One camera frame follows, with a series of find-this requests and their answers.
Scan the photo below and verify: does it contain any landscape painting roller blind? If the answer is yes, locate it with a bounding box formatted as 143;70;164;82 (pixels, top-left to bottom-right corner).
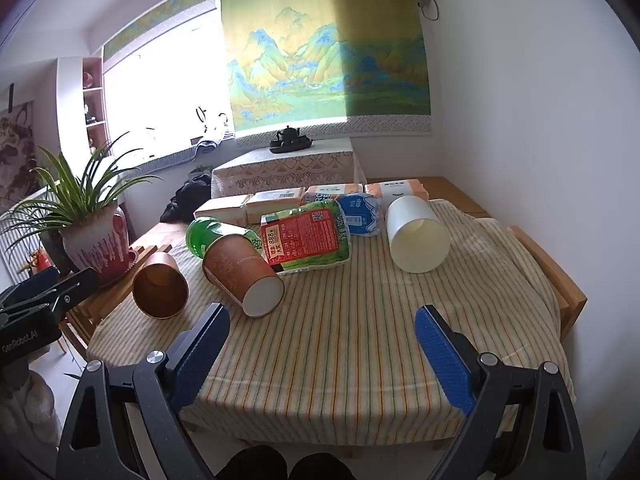
218;0;434;137

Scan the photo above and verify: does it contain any white wall shelf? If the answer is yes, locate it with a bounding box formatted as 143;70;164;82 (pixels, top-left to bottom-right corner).
56;55;109;166

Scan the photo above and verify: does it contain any red and green packet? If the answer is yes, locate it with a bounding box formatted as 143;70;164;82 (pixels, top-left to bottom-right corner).
259;199;353;276

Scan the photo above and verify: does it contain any striped tablecloth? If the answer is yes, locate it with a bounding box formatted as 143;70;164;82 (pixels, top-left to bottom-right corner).
86;198;577;445

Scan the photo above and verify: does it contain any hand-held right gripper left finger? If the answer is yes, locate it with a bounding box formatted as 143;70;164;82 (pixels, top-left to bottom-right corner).
56;302;232;480

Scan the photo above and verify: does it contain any blue and white packet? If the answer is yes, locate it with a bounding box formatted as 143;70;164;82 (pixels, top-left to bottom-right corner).
335;192;384;237

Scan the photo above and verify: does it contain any dark wall picture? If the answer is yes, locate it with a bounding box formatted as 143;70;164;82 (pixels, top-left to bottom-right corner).
0;101;38;213

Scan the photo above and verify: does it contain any black bag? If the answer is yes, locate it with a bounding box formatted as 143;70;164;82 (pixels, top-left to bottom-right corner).
159;172;213;225

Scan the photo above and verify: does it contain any potted green plant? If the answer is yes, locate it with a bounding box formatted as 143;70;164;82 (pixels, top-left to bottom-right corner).
0;131;165;285

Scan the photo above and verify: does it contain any green plastic bottle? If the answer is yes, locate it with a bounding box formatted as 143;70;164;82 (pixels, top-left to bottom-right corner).
185;216;262;261

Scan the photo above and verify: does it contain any black teapot on tray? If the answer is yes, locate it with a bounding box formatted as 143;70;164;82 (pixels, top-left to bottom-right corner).
268;125;313;155

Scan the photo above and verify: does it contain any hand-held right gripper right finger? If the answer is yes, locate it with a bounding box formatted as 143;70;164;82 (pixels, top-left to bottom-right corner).
414;304;587;480

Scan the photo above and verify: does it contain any wooden slatted chair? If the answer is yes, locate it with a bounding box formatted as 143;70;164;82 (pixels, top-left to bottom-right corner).
59;242;173;361

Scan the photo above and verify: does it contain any white radiator cover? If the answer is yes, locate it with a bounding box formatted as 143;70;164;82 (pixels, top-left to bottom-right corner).
0;184;63;291

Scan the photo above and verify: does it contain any white cup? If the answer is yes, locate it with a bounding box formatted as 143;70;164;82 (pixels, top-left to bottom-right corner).
386;195;451;274

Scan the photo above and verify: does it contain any copper orange cup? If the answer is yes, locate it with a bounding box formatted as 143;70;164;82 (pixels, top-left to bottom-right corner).
132;252;190;320

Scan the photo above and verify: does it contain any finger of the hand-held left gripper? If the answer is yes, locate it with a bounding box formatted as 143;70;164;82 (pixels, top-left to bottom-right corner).
0;266;61;311
47;267;100;322

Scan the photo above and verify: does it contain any wooden table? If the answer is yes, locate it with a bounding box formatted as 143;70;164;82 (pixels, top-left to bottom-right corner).
59;176;588;461

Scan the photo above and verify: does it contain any patterned cloth covered cabinet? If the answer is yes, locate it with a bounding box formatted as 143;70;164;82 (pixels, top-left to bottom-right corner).
210;136;368;200

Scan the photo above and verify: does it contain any brown paper cup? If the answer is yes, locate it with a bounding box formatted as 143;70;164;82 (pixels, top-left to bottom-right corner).
202;233;286;319

